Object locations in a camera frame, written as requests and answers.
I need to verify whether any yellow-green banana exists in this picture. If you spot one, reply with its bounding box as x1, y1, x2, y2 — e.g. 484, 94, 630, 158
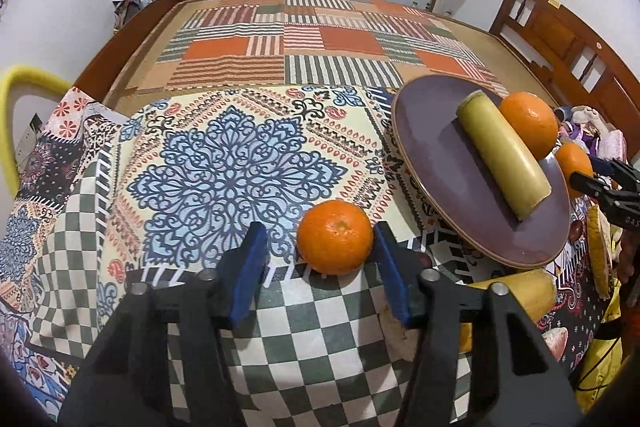
456, 90, 552, 222

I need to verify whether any pile of grey clothes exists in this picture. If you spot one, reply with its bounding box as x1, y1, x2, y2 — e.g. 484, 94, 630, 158
111, 0, 160, 30

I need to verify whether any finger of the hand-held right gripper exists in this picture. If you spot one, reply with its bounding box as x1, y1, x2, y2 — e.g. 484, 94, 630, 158
591, 156, 640, 182
570, 172, 626, 202

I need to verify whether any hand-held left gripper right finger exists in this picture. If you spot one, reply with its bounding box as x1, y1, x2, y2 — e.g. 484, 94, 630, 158
372, 221, 583, 427

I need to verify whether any purple plate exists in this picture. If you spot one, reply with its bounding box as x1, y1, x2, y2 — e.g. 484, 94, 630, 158
391, 75, 572, 269

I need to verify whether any striped orange patchwork blanket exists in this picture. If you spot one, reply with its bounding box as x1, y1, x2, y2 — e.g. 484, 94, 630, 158
102, 0, 506, 94

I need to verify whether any yellow banana under plate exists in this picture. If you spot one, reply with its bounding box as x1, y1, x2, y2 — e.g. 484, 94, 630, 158
381, 269, 557, 363

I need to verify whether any yellow padded chair back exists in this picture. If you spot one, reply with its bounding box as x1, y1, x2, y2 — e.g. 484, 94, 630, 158
0, 64, 76, 168

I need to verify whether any wooden bed frame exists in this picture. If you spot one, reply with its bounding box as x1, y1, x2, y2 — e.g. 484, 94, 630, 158
74, 0, 561, 108

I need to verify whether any patterned patchwork cloth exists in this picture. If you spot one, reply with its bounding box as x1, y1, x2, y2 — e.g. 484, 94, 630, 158
0, 83, 626, 427

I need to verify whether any pile of colourful clothes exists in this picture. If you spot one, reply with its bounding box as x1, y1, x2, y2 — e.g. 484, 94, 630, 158
552, 104, 628, 165

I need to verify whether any wooden headboard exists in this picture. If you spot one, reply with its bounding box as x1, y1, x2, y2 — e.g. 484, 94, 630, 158
489, 0, 640, 146

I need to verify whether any orange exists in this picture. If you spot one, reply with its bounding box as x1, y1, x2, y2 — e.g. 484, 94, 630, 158
297, 200, 375, 276
499, 92, 559, 160
555, 143, 595, 198

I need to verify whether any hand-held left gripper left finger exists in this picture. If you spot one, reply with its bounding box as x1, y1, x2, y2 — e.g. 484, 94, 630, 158
57, 222, 271, 427

